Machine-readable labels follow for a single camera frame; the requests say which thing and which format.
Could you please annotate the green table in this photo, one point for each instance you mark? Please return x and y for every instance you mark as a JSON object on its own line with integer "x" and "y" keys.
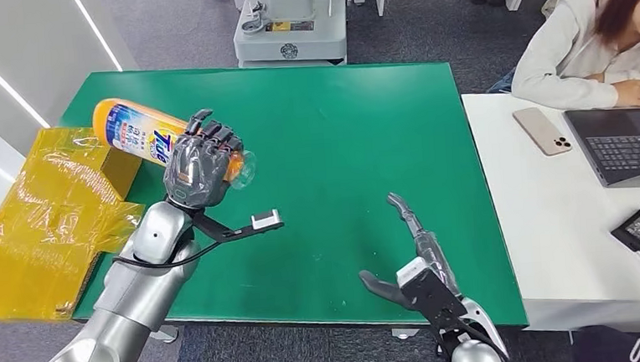
{"x": 317, "y": 130}

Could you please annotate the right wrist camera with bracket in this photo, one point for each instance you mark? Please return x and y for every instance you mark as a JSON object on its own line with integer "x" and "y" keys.
{"x": 430, "y": 295}

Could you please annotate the yellow taped cardboard box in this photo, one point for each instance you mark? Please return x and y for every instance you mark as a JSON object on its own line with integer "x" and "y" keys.
{"x": 50, "y": 218}

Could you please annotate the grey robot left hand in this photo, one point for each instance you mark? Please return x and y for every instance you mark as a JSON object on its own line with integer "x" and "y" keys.
{"x": 197, "y": 170}

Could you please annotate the white table foot bracket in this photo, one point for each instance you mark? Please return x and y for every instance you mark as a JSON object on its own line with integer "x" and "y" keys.
{"x": 406, "y": 333}

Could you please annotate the white desk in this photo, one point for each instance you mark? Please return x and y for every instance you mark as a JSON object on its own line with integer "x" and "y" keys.
{"x": 544, "y": 216}

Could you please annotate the beige smartphone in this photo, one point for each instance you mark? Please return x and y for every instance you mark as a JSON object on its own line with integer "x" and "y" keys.
{"x": 542, "y": 131}

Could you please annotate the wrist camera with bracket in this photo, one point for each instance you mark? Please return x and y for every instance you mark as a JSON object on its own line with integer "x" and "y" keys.
{"x": 267, "y": 220}
{"x": 430, "y": 295}

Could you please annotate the grey laptop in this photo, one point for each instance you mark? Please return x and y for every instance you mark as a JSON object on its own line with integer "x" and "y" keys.
{"x": 624, "y": 147}

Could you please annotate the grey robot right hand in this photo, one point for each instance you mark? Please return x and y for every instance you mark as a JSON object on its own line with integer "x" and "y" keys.
{"x": 430, "y": 248}

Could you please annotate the grey machine base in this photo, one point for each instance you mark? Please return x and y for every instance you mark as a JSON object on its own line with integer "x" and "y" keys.
{"x": 288, "y": 31}

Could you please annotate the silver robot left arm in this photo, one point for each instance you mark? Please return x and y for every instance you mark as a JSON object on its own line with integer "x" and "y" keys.
{"x": 132, "y": 291}

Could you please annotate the orange detergent bottle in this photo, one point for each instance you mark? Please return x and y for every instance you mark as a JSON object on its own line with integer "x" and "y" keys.
{"x": 127, "y": 127}

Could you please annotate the person's hand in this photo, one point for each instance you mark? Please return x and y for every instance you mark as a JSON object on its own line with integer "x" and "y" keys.
{"x": 630, "y": 93}

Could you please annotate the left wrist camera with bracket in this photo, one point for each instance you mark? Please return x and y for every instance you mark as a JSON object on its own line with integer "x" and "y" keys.
{"x": 267, "y": 220}

